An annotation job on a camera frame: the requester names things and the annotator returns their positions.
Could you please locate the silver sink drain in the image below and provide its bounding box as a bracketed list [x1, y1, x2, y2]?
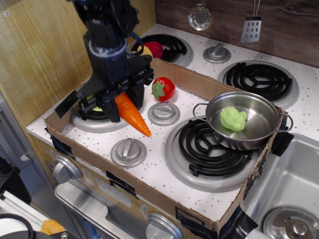
[260, 205, 319, 239]

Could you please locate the silver knob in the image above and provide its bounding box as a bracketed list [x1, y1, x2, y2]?
[203, 43, 231, 64]
[111, 138, 147, 168]
[148, 102, 180, 126]

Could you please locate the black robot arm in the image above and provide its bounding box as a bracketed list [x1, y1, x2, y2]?
[72, 0, 154, 122]

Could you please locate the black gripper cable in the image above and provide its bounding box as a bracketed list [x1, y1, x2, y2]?
[126, 31, 145, 59]

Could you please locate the black cable lower left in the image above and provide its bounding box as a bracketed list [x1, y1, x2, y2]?
[0, 213, 35, 239]

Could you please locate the black burner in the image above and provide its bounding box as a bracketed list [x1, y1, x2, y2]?
[78, 99, 109, 120]
[222, 62, 293, 101]
[178, 119, 253, 177]
[142, 34, 191, 62]

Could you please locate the silver oven dial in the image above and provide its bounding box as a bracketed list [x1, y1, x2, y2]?
[52, 155, 82, 184]
[146, 213, 183, 239]

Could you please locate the silver knob front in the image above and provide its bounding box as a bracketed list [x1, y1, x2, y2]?
[111, 138, 147, 168]

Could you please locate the silver knob back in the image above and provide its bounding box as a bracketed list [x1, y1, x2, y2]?
[203, 43, 231, 64]

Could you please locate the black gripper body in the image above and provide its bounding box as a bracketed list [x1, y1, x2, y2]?
[77, 41, 155, 114]

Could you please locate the steel pan with handles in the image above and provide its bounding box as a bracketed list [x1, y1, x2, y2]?
[193, 92, 294, 150]

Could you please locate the silver sink basin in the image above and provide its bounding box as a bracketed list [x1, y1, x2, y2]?
[243, 134, 319, 239]

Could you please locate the back right black burner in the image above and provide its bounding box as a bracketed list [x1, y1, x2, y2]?
[222, 62, 293, 101]

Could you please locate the left silver oven dial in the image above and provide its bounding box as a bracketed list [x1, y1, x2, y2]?
[52, 155, 82, 184]

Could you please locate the hanging silver strainer ladle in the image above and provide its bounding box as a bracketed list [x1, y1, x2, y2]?
[188, 0, 213, 31]

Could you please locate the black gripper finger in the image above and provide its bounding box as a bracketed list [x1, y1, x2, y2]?
[126, 79, 145, 110]
[98, 97, 121, 122]

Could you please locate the green toy lettuce piece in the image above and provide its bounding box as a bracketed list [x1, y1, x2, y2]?
[220, 107, 247, 132]

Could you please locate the front left black burner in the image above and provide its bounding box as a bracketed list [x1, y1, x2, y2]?
[78, 99, 109, 120]

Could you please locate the orange toy carrot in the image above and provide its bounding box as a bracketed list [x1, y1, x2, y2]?
[115, 92, 152, 137]

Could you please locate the orange sponge piece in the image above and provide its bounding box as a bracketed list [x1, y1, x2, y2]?
[40, 220, 65, 235]

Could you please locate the silver knob centre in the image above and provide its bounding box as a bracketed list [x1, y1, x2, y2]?
[148, 102, 180, 126]

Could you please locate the front right black burner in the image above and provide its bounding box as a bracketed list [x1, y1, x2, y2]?
[178, 119, 253, 177]

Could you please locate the red yellow toy apple half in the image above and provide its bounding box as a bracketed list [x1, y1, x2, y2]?
[142, 41, 163, 59]

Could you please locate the cardboard fence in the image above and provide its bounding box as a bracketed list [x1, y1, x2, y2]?
[44, 56, 295, 232]

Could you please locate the red toy strawberry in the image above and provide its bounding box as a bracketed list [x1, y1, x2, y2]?
[152, 77, 175, 102]

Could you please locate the back left black burner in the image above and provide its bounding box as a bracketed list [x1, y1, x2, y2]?
[142, 34, 191, 62]

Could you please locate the yellow-green plate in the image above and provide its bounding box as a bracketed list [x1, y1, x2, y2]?
[86, 96, 103, 112]

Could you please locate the silver oven door handle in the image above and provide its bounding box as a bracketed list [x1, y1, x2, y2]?
[55, 183, 139, 239]

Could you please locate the hanging silver slotted spatula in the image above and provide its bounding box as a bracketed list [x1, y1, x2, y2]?
[241, 0, 262, 44]

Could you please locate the right silver oven dial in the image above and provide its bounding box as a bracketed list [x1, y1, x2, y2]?
[146, 213, 183, 239]

